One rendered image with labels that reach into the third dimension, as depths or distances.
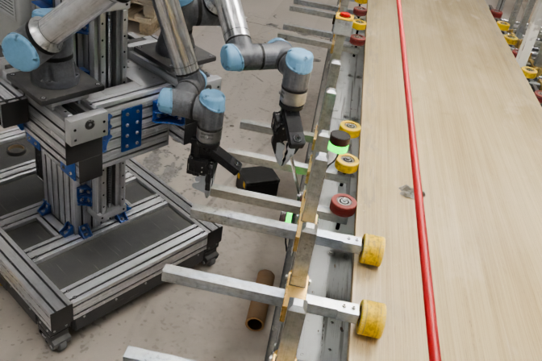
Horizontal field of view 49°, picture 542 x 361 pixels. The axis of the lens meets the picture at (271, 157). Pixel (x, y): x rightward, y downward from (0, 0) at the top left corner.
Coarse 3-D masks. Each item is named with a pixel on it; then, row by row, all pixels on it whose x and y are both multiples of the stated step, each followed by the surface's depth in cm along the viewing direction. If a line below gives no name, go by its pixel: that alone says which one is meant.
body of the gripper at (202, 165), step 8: (192, 144) 181; (200, 144) 177; (216, 144) 177; (192, 152) 182; (200, 152) 180; (192, 160) 180; (200, 160) 180; (208, 160) 180; (192, 168) 182; (200, 168) 181; (208, 168) 180
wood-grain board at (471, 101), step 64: (384, 0) 376; (448, 0) 398; (384, 64) 284; (448, 64) 296; (512, 64) 309; (384, 128) 228; (448, 128) 236; (512, 128) 244; (384, 192) 191; (448, 192) 196; (512, 192) 202; (384, 256) 164; (448, 256) 168; (512, 256) 172; (448, 320) 147; (512, 320) 150
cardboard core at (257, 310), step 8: (264, 272) 271; (272, 272) 273; (256, 280) 269; (264, 280) 267; (272, 280) 270; (256, 304) 254; (264, 304) 255; (248, 312) 252; (256, 312) 250; (264, 312) 252; (248, 320) 249; (256, 320) 256; (264, 320) 250; (248, 328) 251; (256, 328) 252
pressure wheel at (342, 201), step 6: (336, 198) 183; (342, 198) 184; (348, 198) 184; (330, 204) 184; (336, 204) 180; (342, 204) 181; (348, 204) 182; (354, 204) 182; (336, 210) 181; (342, 210) 180; (348, 210) 180; (354, 210) 182; (342, 216) 181; (348, 216) 181; (336, 228) 188
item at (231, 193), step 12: (216, 192) 187; (228, 192) 186; (240, 192) 187; (252, 192) 188; (252, 204) 187; (264, 204) 186; (276, 204) 185; (288, 204) 185; (300, 204) 186; (324, 216) 185; (336, 216) 184
